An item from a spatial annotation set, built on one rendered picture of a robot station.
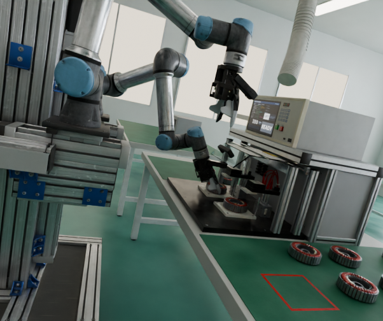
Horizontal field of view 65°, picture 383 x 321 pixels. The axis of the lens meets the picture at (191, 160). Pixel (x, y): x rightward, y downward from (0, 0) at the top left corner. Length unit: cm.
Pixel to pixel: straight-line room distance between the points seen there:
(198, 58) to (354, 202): 509
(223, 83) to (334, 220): 77
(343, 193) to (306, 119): 35
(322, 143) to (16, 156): 117
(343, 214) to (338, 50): 660
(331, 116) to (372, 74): 719
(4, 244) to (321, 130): 145
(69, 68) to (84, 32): 12
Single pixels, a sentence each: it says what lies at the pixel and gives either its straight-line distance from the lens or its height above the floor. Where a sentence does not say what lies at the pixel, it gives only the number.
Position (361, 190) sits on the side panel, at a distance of 148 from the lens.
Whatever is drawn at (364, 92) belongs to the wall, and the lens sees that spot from 847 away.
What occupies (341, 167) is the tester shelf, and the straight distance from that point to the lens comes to 135.
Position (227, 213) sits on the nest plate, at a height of 78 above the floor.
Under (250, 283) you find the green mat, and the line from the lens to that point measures 93.
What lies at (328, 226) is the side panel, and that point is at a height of 82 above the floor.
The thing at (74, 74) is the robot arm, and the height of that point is 121.
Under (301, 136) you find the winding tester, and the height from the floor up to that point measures 117.
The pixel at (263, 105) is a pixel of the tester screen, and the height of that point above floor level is 127.
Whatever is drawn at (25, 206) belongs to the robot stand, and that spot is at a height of 63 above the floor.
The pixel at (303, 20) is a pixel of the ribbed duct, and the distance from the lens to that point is 297.
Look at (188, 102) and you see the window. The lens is 612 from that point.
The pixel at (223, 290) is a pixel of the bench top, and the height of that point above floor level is 73.
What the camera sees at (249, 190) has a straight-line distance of 138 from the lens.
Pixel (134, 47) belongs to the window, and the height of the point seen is 197.
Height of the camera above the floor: 120
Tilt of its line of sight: 10 degrees down
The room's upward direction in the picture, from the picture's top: 13 degrees clockwise
